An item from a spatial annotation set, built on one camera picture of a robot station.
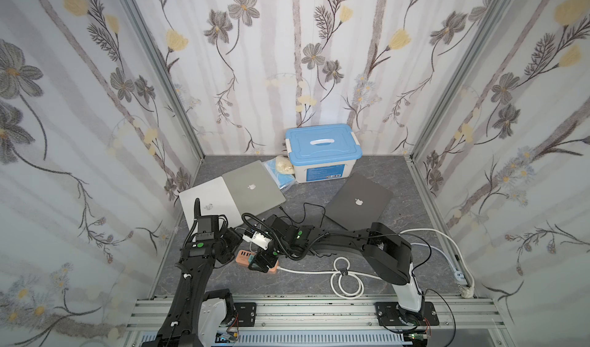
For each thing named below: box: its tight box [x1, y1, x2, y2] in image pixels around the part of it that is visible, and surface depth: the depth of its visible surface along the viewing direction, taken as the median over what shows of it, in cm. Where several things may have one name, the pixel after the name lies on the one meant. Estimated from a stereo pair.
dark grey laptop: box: [324, 172, 394, 231], surface depth 106 cm
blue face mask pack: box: [261, 158, 296, 192], surface depth 112 cm
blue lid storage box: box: [285, 123, 363, 184], surface depth 106 cm
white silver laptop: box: [178, 175, 245, 230], surface depth 108 cm
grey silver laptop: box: [222, 159, 287, 224], surface depth 110 cm
